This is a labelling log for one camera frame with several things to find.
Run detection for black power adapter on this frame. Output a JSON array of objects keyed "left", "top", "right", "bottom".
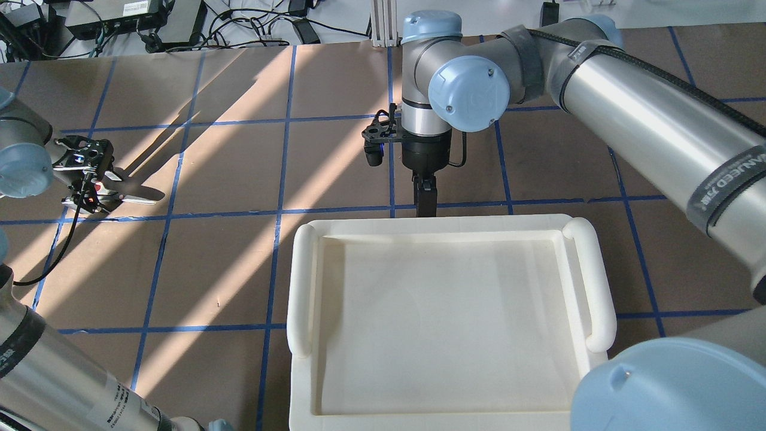
[{"left": 291, "top": 19, "right": 322, "bottom": 45}]

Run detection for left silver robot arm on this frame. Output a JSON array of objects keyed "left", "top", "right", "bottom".
[{"left": 2, "top": 89, "right": 233, "bottom": 430}]

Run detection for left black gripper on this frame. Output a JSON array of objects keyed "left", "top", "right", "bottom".
[{"left": 53, "top": 136, "right": 115, "bottom": 180}]

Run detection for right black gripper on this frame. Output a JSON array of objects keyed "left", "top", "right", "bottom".
[{"left": 400, "top": 133, "right": 452, "bottom": 217}]

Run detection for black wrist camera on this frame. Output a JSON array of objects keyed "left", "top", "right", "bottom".
[{"left": 361, "top": 103, "right": 400, "bottom": 167}]

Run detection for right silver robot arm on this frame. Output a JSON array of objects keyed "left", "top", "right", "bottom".
[{"left": 400, "top": 10, "right": 764, "bottom": 430}]

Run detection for orange and white scissors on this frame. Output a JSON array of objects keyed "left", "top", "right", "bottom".
[{"left": 61, "top": 174, "right": 165, "bottom": 214}]

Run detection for white plastic tray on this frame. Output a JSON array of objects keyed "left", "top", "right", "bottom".
[{"left": 285, "top": 214, "right": 616, "bottom": 430}]

